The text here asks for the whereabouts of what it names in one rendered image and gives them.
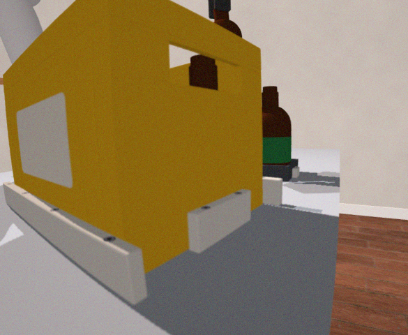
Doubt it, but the brown bottle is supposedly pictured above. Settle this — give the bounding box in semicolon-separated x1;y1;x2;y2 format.
213;9;242;38
262;86;292;166
189;54;218;90

